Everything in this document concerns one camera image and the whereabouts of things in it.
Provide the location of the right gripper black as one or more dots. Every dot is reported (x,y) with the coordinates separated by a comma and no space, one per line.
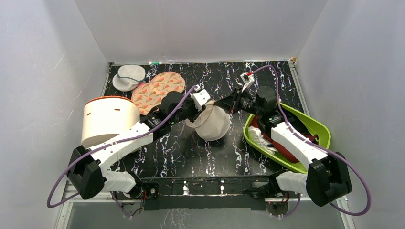
(231,103)

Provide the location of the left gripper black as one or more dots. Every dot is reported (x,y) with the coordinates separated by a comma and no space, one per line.
(196,113)

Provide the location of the white mesh laundry bag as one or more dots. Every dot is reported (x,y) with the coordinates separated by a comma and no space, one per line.
(212,124)

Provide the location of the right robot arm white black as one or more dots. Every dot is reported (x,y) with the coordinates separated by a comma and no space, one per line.
(327,177)

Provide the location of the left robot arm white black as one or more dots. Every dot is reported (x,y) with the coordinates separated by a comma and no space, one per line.
(89,170)

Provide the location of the floral mesh laundry bag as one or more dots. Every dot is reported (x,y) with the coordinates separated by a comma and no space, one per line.
(148,95)

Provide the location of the small white grey-trimmed laundry bag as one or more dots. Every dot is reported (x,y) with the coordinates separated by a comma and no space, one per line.
(128,77)

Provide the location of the white lace garment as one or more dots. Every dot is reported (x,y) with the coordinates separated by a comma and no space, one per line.
(263,145)

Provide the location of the black garment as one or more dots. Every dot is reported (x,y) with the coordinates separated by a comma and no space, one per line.
(299,126)

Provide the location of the red garment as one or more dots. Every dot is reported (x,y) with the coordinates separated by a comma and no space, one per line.
(285,153)

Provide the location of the white cylindrical basket orange rim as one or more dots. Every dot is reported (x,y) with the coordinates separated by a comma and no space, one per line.
(106,117)

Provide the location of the green plastic basin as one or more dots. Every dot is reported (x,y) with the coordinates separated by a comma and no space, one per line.
(312,125)

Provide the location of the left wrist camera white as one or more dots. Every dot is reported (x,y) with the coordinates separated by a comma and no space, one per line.
(200,98)

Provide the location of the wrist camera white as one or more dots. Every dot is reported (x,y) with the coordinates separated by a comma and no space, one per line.
(248,80)
(200,98)

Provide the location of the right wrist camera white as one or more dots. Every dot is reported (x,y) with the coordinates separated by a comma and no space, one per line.
(248,80)

